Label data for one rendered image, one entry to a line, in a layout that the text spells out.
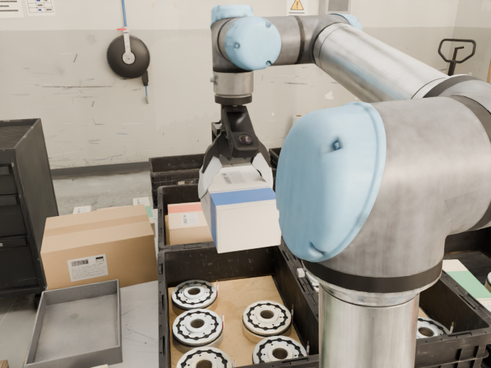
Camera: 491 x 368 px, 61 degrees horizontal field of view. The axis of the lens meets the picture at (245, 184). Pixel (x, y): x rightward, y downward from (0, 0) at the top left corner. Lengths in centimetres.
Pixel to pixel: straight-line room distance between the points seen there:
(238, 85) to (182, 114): 337
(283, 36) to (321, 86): 380
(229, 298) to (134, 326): 29
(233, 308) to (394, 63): 66
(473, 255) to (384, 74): 89
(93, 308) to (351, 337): 96
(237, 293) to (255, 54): 60
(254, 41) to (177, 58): 341
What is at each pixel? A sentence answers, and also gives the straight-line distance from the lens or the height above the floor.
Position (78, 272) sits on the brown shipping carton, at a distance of 128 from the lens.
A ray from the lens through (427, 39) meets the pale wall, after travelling 502.
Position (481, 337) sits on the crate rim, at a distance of 88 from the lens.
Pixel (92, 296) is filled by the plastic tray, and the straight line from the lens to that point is 129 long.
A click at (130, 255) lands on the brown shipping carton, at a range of 126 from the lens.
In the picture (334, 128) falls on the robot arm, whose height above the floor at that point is 138.
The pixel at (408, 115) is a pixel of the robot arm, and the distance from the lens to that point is 33.
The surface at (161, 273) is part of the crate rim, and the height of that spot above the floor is 93.
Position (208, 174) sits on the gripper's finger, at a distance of 80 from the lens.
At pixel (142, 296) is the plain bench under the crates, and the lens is 127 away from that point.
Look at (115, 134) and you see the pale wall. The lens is 414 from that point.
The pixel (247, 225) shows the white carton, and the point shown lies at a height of 110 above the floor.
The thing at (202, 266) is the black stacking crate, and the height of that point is 88.
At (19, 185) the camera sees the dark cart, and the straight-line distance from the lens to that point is 215.
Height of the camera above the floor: 145
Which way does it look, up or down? 22 degrees down
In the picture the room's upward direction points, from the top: straight up
